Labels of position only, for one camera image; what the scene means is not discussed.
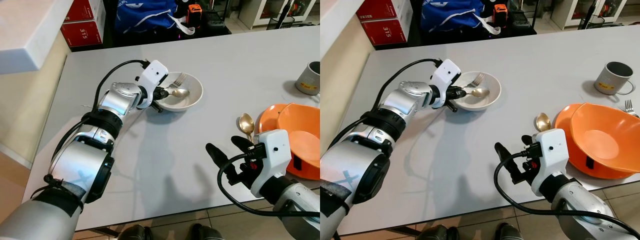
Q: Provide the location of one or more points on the black robot right foot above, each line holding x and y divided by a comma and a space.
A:
507, 232
207, 233

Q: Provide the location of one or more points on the black table leg frame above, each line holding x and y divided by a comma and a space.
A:
405, 231
105, 233

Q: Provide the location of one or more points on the white ceramic bowl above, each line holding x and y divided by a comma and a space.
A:
192, 100
490, 98

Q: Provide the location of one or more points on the white cabinet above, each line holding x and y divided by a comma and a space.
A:
255, 12
570, 11

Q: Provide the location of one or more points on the red cardboard box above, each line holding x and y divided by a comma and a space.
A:
385, 32
82, 9
80, 35
380, 7

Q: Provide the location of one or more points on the black robot left foot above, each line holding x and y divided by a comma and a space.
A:
435, 233
135, 233

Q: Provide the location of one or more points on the black storage box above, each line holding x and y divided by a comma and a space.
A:
216, 21
521, 20

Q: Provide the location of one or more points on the white counter top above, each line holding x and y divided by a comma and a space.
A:
25, 35
340, 25

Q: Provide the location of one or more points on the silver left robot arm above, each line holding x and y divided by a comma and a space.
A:
80, 160
360, 165

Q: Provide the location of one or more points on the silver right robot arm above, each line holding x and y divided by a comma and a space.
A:
300, 215
580, 215

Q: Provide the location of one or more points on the orange plastic plate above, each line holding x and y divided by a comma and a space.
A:
267, 120
562, 125

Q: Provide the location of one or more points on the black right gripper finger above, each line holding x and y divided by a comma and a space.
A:
505, 154
529, 141
242, 143
217, 155

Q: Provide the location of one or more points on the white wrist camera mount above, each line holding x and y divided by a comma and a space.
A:
552, 155
446, 75
154, 75
275, 155

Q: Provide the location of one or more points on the gold spoon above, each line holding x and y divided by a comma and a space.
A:
245, 121
543, 121

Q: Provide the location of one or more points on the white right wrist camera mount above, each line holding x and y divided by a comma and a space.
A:
552, 155
275, 155

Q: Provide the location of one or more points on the black robot foot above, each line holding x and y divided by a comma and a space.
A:
435, 233
207, 233
135, 233
507, 232

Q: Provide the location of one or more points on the grey mug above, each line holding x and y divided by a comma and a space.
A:
612, 82
307, 80

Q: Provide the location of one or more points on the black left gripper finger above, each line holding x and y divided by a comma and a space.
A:
454, 106
462, 90
166, 90
159, 106

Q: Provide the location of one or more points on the orange plastic bowl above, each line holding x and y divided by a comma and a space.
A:
305, 140
600, 142

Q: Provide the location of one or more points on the silver spoon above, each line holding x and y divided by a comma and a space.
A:
480, 92
181, 92

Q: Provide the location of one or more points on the orange and black device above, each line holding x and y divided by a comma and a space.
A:
194, 12
500, 12

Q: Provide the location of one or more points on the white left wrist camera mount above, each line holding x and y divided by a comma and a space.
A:
154, 75
446, 75

